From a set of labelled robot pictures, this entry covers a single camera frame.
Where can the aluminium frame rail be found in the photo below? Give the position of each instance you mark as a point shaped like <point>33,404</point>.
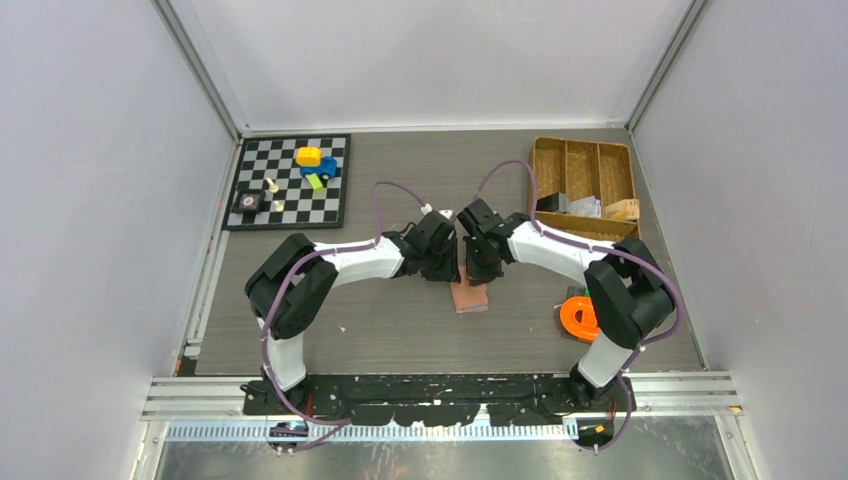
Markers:
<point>211,409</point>

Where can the black white chessboard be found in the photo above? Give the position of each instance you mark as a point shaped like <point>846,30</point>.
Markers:
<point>273,157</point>

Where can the yellow toy block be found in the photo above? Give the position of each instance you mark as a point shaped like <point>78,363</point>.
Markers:
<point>308,156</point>

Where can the woven bamboo organizer tray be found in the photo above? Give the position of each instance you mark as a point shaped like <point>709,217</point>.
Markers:
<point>581,169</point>

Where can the green toy block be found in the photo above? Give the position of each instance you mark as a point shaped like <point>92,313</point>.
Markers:
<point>316,182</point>

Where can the orange horseshoe toy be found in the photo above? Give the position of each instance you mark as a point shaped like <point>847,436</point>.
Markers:
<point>577,318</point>

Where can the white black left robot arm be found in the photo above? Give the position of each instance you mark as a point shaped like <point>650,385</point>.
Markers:
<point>290,287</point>

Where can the pink leather card holder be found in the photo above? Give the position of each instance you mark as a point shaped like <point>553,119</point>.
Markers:
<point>468,298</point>

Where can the blue toy car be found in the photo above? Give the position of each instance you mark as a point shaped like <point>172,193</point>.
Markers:
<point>325,170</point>

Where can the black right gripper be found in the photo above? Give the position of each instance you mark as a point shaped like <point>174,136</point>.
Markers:
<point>474,276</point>

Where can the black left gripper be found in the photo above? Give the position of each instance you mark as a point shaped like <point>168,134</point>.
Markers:
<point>450,272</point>

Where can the tan card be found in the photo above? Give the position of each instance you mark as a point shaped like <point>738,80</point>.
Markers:
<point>623,210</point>

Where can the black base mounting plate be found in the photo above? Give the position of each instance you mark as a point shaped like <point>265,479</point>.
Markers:
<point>435,400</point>

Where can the grey card with stripe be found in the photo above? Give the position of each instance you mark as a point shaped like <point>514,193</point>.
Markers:
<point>586,207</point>

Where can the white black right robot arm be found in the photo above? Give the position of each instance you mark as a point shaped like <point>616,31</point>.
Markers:
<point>630,295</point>

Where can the white chess pawn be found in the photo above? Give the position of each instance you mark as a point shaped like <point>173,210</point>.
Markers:
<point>272,186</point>

